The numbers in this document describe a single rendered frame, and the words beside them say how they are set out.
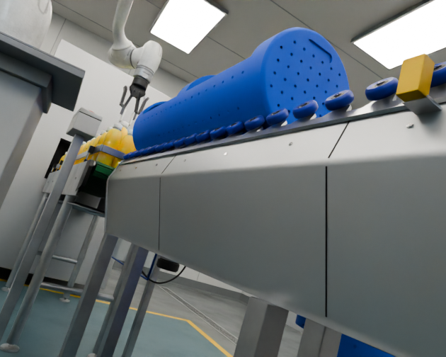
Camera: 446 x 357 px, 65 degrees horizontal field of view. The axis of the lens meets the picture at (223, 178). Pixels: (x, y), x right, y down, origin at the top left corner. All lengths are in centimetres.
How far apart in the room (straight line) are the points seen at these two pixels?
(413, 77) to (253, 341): 42
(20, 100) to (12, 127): 8
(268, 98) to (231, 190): 22
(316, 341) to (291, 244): 20
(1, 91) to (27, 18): 26
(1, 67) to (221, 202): 69
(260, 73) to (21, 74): 64
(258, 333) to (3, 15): 106
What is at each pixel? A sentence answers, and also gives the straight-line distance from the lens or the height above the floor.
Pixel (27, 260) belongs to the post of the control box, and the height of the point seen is 42.
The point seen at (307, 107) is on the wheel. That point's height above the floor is 96.
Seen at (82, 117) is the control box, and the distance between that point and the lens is 166.
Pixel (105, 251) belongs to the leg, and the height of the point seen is 56.
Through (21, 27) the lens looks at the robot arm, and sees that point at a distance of 124.
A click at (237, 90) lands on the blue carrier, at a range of 83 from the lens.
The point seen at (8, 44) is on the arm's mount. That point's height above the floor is 100.
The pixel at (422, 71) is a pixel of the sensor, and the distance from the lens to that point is 45.
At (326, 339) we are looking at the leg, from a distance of 69.
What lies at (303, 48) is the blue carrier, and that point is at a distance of 87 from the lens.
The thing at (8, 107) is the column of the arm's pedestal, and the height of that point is 87.
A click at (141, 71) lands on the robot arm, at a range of 182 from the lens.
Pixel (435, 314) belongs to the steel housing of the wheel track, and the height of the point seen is 68.
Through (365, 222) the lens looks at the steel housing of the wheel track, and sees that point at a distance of 46.
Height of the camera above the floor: 67
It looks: 12 degrees up
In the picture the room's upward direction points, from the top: 17 degrees clockwise
